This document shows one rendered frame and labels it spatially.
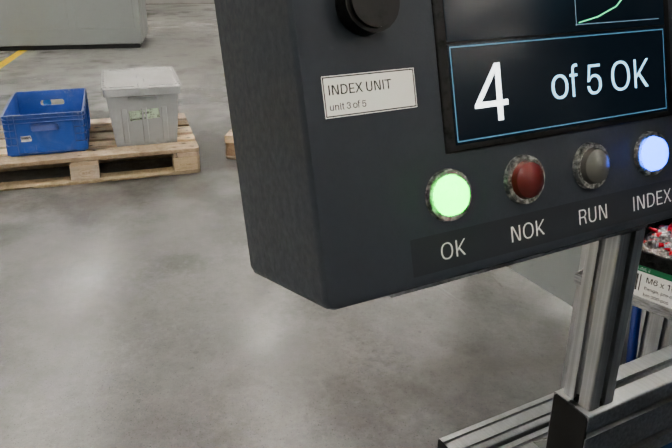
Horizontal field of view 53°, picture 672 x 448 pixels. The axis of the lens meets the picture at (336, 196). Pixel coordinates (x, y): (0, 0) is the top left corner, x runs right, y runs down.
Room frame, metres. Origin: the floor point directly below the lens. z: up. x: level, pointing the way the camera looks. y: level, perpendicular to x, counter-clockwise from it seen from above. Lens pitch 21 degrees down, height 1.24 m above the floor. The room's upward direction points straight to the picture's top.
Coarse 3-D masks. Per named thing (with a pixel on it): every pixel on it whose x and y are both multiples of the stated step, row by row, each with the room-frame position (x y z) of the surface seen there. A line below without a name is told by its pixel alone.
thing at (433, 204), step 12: (444, 168) 0.32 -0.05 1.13; (432, 180) 0.31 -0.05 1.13; (444, 180) 0.31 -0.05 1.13; (456, 180) 0.31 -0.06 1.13; (468, 180) 0.32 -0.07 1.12; (432, 192) 0.31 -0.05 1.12; (444, 192) 0.30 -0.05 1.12; (456, 192) 0.31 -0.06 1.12; (468, 192) 0.31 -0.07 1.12; (432, 204) 0.30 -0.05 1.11; (444, 204) 0.30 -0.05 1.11; (456, 204) 0.30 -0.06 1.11; (468, 204) 0.31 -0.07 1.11; (444, 216) 0.31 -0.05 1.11; (456, 216) 0.31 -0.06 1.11
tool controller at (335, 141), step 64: (256, 0) 0.34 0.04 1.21; (320, 0) 0.31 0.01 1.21; (384, 0) 0.31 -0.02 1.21; (448, 0) 0.34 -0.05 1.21; (512, 0) 0.36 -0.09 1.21; (576, 0) 0.38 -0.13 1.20; (640, 0) 0.40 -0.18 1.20; (256, 64) 0.34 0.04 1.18; (320, 64) 0.30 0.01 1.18; (384, 64) 0.32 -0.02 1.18; (448, 64) 0.33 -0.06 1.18; (576, 64) 0.37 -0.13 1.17; (640, 64) 0.39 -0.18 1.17; (256, 128) 0.34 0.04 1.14; (320, 128) 0.29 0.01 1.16; (384, 128) 0.31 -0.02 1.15; (448, 128) 0.32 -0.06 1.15; (576, 128) 0.36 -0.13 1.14; (640, 128) 0.38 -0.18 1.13; (256, 192) 0.35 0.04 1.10; (320, 192) 0.28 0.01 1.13; (384, 192) 0.30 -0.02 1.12; (576, 192) 0.35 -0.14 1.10; (640, 192) 0.37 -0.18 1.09; (256, 256) 0.35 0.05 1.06; (320, 256) 0.28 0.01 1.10; (384, 256) 0.29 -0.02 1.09; (448, 256) 0.30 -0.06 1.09; (512, 256) 0.32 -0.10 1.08
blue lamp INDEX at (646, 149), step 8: (640, 136) 0.38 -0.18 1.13; (648, 136) 0.38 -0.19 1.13; (656, 136) 0.39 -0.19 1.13; (640, 144) 0.38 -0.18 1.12; (648, 144) 0.38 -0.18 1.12; (656, 144) 0.38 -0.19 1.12; (664, 144) 0.38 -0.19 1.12; (640, 152) 0.38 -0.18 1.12; (648, 152) 0.38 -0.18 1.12; (656, 152) 0.37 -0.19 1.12; (664, 152) 0.38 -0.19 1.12; (640, 160) 0.38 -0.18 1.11; (648, 160) 0.37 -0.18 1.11; (656, 160) 0.37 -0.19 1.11; (664, 160) 0.38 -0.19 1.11; (640, 168) 0.38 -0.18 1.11; (648, 168) 0.38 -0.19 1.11; (656, 168) 0.38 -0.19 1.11
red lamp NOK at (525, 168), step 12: (516, 156) 0.34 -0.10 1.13; (528, 156) 0.34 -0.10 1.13; (516, 168) 0.33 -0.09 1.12; (528, 168) 0.33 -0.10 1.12; (540, 168) 0.34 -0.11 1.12; (504, 180) 0.33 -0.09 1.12; (516, 180) 0.33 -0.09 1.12; (528, 180) 0.33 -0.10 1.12; (540, 180) 0.33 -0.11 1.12; (516, 192) 0.33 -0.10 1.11; (528, 192) 0.33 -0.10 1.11; (540, 192) 0.34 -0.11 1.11
